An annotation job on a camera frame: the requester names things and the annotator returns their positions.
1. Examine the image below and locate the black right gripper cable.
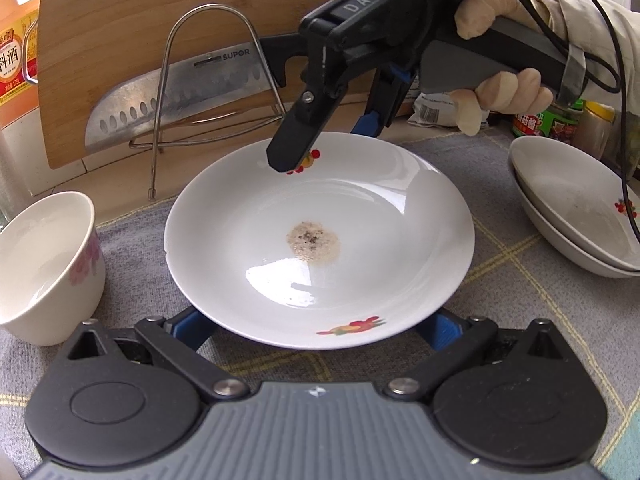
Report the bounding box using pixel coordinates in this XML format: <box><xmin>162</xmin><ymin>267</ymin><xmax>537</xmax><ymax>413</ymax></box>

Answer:
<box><xmin>474</xmin><ymin>0</ymin><xmax>640</xmax><ymax>246</ymax></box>

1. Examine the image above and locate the right hand beige glove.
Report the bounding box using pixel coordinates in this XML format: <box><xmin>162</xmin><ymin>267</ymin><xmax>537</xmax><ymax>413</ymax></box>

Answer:
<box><xmin>449</xmin><ymin>0</ymin><xmax>553</xmax><ymax>136</ymax></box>

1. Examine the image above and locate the orange cooking wine bottle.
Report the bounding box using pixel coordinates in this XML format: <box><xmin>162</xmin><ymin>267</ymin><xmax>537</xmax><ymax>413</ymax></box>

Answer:
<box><xmin>1</xmin><ymin>0</ymin><xmax>40</xmax><ymax>128</ymax></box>

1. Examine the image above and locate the steel kitchen knife black handle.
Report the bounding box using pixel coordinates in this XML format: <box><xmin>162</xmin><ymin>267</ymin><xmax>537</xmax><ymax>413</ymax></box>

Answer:
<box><xmin>84</xmin><ymin>32</ymin><xmax>307</xmax><ymax>154</ymax></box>

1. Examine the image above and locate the green lid sauce jar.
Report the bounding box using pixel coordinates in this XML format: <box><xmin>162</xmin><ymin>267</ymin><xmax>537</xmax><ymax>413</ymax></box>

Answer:
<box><xmin>511</xmin><ymin>100</ymin><xmax>585</xmax><ymax>144</ymax></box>

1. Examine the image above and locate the metal wire board rack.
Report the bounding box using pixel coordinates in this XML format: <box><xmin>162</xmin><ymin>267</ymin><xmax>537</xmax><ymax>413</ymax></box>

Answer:
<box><xmin>134</xmin><ymin>3</ymin><xmax>285</xmax><ymax>200</ymax></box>

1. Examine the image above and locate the yellow lid spice jar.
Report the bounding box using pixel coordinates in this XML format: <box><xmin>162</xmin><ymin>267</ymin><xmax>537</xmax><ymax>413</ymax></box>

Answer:
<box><xmin>573</xmin><ymin>101</ymin><xmax>615</xmax><ymax>159</ymax></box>

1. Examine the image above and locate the wooden cutting board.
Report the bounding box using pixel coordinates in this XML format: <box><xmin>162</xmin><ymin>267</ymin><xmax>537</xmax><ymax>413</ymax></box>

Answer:
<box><xmin>37</xmin><ymin>0</ymin><xmax>328</xmax><ymax>169</ymax></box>

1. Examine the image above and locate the white plate with stain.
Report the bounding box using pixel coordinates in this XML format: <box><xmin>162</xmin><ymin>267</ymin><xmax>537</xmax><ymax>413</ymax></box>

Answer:
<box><xmin>164</xmin><ymin>132</ymin><xmax>475</xmax><ymax>350</ymax></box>

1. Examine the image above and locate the large white fruit-pattern plate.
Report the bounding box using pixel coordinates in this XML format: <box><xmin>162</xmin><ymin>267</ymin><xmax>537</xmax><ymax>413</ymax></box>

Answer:
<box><xmin>508</xmin><ymin>162</ymin><xmax>639</xmax><ymax>280</ymax></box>

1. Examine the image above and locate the white plastic food bag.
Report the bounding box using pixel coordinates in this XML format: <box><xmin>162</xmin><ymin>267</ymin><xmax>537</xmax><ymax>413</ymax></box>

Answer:
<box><xmin>409</xmin><ymin>89</ymin><xmax>489</xmax><ymax>136</ymax></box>

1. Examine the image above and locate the white floral small bowl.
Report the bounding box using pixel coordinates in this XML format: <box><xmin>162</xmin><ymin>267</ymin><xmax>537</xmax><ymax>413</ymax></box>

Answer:
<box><xmin>1</xmin><ymin>191</ymin><xmax>105</xmax><ymax>347</ymax></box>

